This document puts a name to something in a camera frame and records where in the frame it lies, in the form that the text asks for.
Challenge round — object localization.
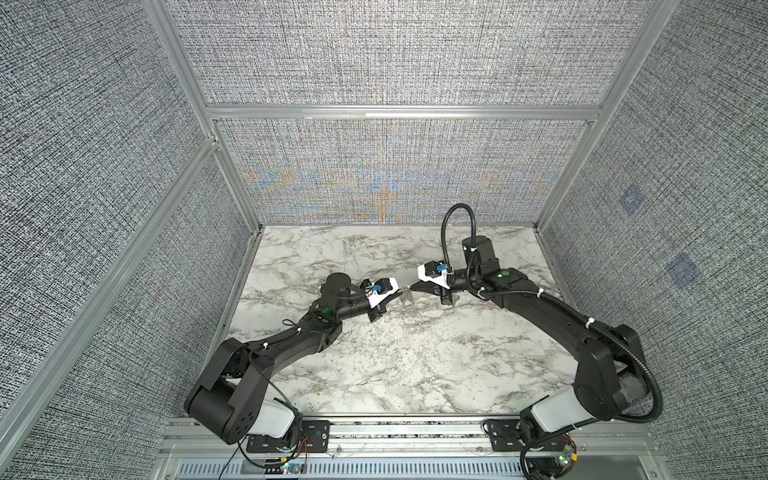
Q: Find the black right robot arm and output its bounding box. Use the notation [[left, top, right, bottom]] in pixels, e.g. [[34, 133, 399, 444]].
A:
[[410, 236, 664, 442]]

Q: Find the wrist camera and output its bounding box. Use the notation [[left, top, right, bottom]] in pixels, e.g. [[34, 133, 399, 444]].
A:
[[361, 277, 400, 307], [417, 261, 453, 282]]

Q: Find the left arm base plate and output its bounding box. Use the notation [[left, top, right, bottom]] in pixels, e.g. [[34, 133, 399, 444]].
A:
[[245, 420, 331, 456]]

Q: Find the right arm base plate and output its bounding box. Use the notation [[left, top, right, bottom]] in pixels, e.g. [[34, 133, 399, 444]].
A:
[[481, 418, 574, 452]]

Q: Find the black corrugated cable conduit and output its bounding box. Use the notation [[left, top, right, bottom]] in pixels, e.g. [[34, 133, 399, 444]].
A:
[[440, 202, 665, 425]]

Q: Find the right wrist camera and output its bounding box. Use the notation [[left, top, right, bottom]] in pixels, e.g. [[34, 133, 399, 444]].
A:
[[417, 261, 453, 282]]

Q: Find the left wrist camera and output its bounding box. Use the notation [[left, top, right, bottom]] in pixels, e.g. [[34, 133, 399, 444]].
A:
[[361, 277, 400, 307]]

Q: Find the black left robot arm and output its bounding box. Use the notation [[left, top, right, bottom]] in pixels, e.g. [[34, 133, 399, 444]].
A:
[[184, 273, 402, 445]]

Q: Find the aluminium enclosure frame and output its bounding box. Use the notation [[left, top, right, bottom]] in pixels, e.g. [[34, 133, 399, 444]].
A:
[[0, 0, 683, 445]]

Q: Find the aluminium front rail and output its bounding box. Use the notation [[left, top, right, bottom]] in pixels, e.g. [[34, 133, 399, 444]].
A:
[[149, 414, 672, 479]]

